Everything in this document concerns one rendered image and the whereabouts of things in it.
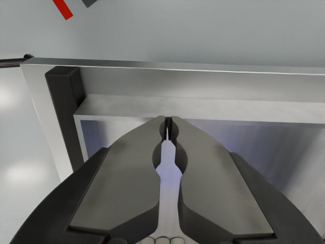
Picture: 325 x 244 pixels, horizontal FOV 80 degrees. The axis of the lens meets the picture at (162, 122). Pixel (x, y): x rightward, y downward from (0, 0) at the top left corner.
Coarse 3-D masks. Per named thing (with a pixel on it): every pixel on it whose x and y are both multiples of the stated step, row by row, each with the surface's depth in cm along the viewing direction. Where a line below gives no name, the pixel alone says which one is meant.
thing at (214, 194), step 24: (168, 120) 13; (192, 144) 10; (216, 144) 10; (192, 168) 8; (216, 168) 8; (192, 192) 7; (216, 192) 7; (240, 192) 7; (192, 216) 7; (216, 216) 6; (240, 216) 6; (264, 216) 6; (216, 240) 6
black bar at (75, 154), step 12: (48, 72) 14; (60, 72) 14; (72, 72) 14; (48, 84) 14; (60, 84) 14; (72, 84) 14; (60, 96) 15; (72, 96) 15; (84, 96) 17; (60, 108) 15; (72, 108) 15; (60, 120) 16; (72, 120) 16; (72, 132) 16; (72, 144) 17; (72, 156) 18; (72, 168) 19
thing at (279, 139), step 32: (96, 96) 16; (128, 96) 17; (96, 128) 18; (128, 128) 18; (224, 128) 18; (256, 128) 18; (288, 128) 18; (320, 128) 19; (256, 160) 21; (288, 160) 21; (320, 160) 21; (160, 192) 23; (288, 192) 24; (320, 192) 23; (160, 224) 27; (320, 224) 23
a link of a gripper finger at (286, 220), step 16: (240, 160) 9; (256, 176) 8; (256, 192) 7; (272, 192) 7; (272, 208) 7; (288, 208) 7; (272, 224) 6; (288, 224) 6; (304, 224) 6; (240, 240) 6; (256, 240) 6; (272, 240) 6; (288, 240) 6; (304, 240) 6; (320, 240) 6
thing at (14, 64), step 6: (30, 54) 99; (0, 60) 92; (6, 60) 93; (12, 60) 94; (18, 60) 94; (24, 60) 97; (0, 66) 92; (6, 66) 93; (12, 66) 95; (18, 66) 96
